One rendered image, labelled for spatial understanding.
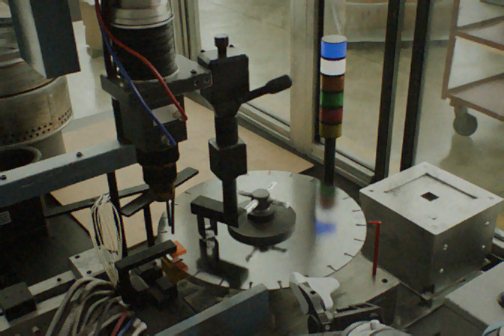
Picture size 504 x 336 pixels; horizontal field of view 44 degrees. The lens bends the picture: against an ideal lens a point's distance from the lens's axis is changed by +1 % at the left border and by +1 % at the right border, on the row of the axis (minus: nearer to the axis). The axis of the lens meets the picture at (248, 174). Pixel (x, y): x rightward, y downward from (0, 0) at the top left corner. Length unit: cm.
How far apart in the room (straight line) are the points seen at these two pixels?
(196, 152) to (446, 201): 71
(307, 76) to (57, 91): 58
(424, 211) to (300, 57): 56
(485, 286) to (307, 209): 29
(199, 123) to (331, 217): 86
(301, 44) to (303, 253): 71
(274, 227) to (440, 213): 32
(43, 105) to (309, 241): 74
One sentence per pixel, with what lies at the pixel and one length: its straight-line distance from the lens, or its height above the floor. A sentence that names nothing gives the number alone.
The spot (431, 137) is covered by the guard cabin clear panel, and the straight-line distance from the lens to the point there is 132.
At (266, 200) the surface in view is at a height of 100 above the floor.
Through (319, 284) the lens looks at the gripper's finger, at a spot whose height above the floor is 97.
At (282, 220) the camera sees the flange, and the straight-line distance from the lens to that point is 98.
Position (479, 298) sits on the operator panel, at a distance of 97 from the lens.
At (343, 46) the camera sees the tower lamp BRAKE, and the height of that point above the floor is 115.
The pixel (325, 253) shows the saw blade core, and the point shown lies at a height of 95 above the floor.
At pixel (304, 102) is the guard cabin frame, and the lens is 156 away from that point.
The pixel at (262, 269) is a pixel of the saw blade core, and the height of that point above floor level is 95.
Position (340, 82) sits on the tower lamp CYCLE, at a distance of 117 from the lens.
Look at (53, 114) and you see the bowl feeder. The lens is 147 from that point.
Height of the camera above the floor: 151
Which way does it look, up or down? 30 degrees down
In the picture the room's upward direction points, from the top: 2 degrees counter-clockwise
